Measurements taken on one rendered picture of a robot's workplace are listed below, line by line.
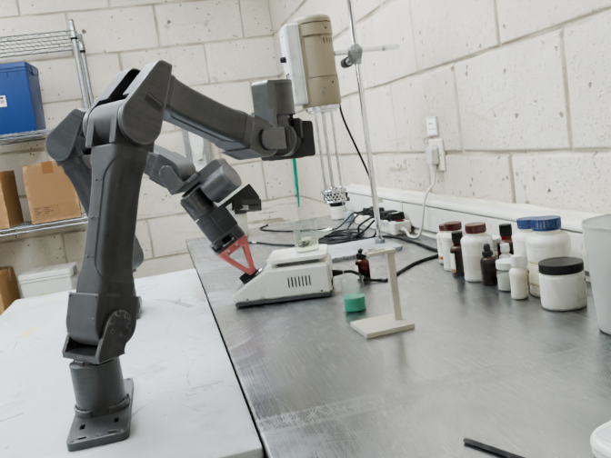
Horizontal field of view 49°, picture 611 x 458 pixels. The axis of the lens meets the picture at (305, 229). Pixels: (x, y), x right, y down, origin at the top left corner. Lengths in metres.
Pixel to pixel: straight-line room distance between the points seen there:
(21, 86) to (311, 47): 1.99
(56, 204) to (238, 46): 1.29
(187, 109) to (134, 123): 0.11
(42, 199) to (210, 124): 2.44
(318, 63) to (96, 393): 1.08
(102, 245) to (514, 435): 0.53
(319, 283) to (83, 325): 0.57
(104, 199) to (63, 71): 2.91
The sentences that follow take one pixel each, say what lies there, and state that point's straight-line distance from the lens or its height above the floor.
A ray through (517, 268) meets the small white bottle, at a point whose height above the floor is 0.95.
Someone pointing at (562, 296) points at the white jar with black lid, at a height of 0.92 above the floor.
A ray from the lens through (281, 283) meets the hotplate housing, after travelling 1.33.
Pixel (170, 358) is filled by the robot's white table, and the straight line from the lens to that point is 1.11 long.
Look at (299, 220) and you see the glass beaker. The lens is 1.37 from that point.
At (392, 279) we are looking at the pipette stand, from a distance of 1.07.
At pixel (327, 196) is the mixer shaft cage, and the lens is 1.74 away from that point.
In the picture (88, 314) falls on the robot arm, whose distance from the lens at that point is 0.88.
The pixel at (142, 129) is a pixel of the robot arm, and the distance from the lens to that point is 0.90.
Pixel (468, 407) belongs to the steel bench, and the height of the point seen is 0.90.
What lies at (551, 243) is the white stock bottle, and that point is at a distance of 1.16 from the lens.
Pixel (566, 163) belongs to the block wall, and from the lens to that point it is 1.34.
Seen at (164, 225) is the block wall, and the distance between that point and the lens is 3.74.
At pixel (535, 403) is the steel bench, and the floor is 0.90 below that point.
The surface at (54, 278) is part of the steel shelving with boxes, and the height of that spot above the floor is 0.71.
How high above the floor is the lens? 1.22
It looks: 8 degrees down
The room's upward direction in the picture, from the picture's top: 8 degrees counter-clockwise
